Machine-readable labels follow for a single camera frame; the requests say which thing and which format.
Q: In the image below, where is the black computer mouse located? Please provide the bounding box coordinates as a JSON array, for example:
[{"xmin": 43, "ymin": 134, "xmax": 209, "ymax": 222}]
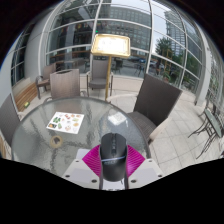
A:
[{"xmin": 98, "ymin": 132, "xmax": 129, "ymax": 183}]

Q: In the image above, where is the dark metal folding table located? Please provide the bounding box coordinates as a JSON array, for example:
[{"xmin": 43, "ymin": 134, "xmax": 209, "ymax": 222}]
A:
[{"xmin": 187, "ymin": 99, "xmax": 224, "ymax": 160}]

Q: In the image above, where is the wooden slat bench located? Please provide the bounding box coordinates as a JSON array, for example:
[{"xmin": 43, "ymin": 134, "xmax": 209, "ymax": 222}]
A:
[{"xmin": 13, "ymin": 81, "xmax": 40, "ymax": 113}]

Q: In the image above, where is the brown tape roll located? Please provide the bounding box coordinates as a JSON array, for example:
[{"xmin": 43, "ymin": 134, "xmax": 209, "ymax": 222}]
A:
[{"xmin": 49, "ymin": 134, "xmax": 64, "ymax": 150}]

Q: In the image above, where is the grey wicker armchair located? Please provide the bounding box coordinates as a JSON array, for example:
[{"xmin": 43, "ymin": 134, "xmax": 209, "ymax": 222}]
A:
[
  {"xmin": 35, "ymin": 63, "xmax": 57, "ymax": 100},
  {"xmin": 86, "ymin": 58, "xmax": 115, "ymax": 98}
]

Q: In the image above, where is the laminated picture menu sheet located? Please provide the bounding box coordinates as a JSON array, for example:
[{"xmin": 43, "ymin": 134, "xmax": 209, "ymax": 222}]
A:
[{"xmin": 45, "ymin": 111, "xmax": 85, "ymax": 135}]

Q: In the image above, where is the white mouse pad, circle print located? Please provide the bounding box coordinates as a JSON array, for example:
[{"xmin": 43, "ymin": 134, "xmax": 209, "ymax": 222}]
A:
[{"xmin": 75, "ymin": 147, "xmax": 130, "ymax": 192}]

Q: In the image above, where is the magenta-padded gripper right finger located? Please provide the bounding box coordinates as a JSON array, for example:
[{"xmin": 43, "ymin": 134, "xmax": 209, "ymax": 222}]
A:
[{"xmin": 124, "ymin": 144, "xmax": 165, "ymax": 190}]

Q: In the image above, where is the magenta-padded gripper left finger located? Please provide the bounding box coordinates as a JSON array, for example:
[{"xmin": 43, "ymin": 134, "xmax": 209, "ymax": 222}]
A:
[{"xmin": 61, "ymin": 144, "xmax": 103, "ymax": 190}]

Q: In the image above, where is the gold menu lectern stand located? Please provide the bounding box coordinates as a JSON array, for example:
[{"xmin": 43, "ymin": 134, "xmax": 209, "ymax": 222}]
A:
[{"xmin": 90, "ymin": 33, "xmax": 132, "ymax": 101}]

